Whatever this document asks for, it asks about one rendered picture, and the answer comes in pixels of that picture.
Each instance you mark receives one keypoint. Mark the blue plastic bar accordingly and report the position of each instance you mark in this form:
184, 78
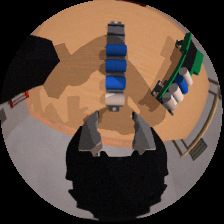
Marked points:
115, 65
115, 82
116, 50
180, 81

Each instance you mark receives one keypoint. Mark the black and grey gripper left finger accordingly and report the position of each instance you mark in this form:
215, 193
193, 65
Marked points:
85, 143

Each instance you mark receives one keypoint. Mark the white short plastic bar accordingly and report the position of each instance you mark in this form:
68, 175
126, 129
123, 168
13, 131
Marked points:
115, 99
185, 73

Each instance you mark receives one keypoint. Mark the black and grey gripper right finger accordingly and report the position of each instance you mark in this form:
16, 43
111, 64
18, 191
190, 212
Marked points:
147, 142

